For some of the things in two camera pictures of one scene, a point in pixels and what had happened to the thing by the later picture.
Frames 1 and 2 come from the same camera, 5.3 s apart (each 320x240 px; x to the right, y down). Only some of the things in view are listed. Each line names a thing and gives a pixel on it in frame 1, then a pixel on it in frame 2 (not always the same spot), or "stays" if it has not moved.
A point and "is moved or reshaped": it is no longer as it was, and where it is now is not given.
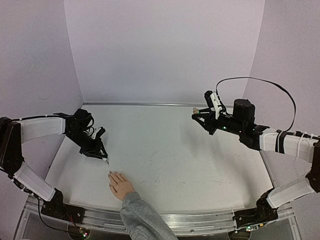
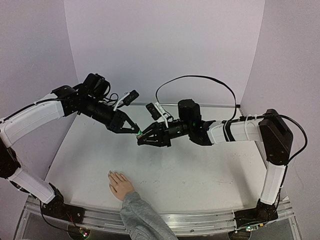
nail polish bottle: (195, 111) is moved or reshaped
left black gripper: (95, 151) → (116, 127)
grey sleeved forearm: (140, 221) stays
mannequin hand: (120, 185) stays
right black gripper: (212, 122) → (165, 134)
